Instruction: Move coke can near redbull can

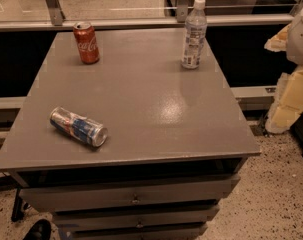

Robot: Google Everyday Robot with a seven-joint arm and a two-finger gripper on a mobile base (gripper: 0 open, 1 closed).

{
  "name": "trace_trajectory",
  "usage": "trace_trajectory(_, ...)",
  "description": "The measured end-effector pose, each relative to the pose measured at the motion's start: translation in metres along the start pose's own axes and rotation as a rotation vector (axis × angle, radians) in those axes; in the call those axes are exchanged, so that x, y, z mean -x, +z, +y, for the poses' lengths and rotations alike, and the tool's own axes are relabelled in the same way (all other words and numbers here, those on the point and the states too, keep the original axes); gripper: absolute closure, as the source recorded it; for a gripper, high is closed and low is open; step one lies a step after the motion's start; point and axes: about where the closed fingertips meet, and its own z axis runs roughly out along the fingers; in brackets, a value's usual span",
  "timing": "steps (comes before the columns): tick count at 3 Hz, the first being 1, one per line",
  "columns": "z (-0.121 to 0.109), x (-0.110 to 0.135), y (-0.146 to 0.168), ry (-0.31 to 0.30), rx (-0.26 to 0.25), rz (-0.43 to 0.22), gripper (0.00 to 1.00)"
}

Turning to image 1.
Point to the clear plastic water bottle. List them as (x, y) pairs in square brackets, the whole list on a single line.
[(194, 35)]

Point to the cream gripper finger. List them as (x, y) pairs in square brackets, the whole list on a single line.
[(288, 102), (278, 42)]

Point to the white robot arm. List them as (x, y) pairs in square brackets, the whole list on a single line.
[(294, 50)]

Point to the red coke can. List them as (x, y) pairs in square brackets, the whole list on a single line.
[(84, 34)]

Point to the grey drawer cabinet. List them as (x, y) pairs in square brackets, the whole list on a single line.
[(176, 139)]

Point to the blue silver redbull can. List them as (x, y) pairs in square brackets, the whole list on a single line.
[(79, 127)]

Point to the black caster wheel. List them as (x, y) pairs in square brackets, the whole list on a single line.
[(41, 230)]

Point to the grey metal railing frame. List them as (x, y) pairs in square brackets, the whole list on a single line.
[(27, 26)]

